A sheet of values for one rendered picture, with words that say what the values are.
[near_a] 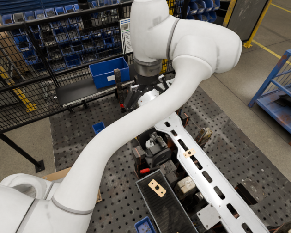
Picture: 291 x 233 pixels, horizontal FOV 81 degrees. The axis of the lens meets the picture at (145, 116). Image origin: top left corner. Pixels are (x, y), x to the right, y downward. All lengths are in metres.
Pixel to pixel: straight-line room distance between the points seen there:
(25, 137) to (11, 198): 2.42
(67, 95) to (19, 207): 1.16
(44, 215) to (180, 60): 0.45
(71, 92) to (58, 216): 1.21
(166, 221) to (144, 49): 0.69
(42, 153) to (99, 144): 2.20
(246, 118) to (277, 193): 1.51
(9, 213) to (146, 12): 0.51
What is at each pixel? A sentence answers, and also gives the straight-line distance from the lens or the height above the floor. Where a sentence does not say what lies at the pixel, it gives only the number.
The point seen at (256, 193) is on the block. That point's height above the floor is 1.03.
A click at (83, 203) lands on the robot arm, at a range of 0.44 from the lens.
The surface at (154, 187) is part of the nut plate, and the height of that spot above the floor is 1.16.
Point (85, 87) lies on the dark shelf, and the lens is 1.56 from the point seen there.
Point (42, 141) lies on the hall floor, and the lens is 2.71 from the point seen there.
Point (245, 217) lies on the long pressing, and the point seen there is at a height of 1.00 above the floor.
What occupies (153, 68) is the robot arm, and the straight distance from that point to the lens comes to 0.54.
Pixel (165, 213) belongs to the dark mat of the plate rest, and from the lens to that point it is 0.87.
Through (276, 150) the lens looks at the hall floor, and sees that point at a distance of 2.82.
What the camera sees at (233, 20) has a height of 0.67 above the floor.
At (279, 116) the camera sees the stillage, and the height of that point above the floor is 0.16.
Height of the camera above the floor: 2.02
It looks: 52 degrees down
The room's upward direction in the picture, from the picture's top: straight up
